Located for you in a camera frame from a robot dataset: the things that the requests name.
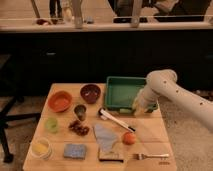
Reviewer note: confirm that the orange tomato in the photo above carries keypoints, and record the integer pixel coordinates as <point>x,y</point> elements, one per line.
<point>129,138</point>

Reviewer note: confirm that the dark maroon bowl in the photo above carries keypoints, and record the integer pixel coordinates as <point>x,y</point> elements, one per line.
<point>90,93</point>

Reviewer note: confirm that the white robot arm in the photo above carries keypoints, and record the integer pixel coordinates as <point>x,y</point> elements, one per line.
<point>164,83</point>

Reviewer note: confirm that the green plastic tray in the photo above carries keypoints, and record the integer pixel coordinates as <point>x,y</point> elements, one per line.
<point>120,92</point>

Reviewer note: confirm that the bunch of red grapes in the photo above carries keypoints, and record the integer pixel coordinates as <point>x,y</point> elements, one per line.
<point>78,128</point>

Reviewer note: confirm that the small green cup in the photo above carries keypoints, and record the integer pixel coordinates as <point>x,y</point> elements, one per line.
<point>51,125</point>

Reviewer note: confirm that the white black handled utensil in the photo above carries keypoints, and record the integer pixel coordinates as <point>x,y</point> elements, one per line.
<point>106,115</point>

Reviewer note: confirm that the green pepper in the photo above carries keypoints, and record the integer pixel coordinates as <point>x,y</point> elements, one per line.
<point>125,111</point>

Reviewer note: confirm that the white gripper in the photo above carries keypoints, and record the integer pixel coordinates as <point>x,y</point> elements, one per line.
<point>143,101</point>

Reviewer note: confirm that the orange red bowl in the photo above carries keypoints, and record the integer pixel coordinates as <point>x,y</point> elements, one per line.
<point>60,101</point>

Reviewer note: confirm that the blue sponge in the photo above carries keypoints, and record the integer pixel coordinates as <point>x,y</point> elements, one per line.
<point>75,151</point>

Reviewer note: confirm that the black office chair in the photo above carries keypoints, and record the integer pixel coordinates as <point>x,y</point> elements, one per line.
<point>15,91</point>

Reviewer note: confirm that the metal fork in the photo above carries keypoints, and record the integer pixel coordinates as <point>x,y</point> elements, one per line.
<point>145,156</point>

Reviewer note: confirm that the wooden table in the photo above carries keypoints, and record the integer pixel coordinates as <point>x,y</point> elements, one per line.
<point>151,138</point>

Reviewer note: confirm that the blue grey cloth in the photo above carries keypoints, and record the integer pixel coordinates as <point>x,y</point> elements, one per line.
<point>105,137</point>

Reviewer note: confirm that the brown wooden block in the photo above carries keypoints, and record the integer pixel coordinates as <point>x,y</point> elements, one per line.
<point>110,156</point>

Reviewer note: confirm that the white bowl yellow contents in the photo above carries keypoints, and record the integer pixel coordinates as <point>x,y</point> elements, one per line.
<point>41,148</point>

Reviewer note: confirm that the small metal cup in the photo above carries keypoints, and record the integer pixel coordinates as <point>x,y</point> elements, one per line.
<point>80,111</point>

